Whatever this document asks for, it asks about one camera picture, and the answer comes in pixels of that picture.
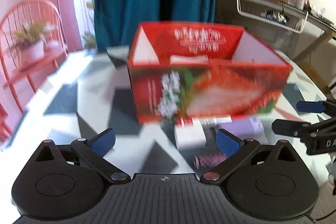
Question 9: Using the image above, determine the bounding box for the white wire basket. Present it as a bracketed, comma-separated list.
[236, 0, 309, 34]

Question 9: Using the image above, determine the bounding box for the pink ribbed roller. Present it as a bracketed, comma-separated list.
[193, 153, 227, 169]

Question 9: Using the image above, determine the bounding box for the purple small box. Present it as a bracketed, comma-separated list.
[215, 117, 264, 138]

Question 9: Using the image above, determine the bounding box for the pink room backdrop poster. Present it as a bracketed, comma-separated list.
[1, 0, 94, 145]

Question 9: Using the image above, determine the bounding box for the grey dressing table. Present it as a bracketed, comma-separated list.
[216, 0, 335, 60]

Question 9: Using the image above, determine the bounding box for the patterned geometric tablecloth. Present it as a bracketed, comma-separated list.
[4, 45, 336, 177]

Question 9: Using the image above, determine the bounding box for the red strawberry cardboard box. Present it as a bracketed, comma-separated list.
[127, 22, 292, 123]

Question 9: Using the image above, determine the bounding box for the white small box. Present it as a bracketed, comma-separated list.
[174, 118, 207, 151]

